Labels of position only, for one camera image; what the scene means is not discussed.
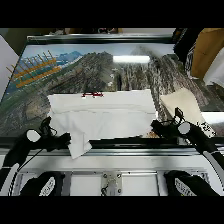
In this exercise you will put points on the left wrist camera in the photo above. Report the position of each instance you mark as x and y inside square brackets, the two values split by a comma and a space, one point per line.
[46, 126]

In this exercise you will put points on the brown cardboard box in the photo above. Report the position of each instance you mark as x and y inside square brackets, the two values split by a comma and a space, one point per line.
[208, 50]

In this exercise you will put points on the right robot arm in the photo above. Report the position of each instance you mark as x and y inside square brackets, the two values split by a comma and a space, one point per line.
[203, 143]

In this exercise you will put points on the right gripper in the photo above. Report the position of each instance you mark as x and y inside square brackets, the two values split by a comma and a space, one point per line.
[163, 128]

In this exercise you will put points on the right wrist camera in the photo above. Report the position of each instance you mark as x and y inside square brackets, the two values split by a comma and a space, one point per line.
[179, 115]

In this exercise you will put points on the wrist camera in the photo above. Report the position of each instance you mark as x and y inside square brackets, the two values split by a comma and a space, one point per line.
[46, 126]
[179, 115]

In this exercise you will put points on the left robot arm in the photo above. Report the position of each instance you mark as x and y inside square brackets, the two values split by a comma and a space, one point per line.
[20, 150]

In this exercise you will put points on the cream garment with black print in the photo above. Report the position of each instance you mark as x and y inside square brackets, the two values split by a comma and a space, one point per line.
[181, 103]

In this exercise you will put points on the white T-shirt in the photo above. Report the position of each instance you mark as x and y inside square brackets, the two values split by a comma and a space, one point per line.
[106, 116]

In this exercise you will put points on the white garment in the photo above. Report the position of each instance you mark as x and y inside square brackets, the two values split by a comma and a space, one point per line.
[216, 71]

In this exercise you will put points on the silver frame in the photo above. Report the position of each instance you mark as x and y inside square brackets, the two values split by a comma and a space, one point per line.
[110, 158]

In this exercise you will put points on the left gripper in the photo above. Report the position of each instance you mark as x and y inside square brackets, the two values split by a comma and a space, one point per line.
[61, 141]

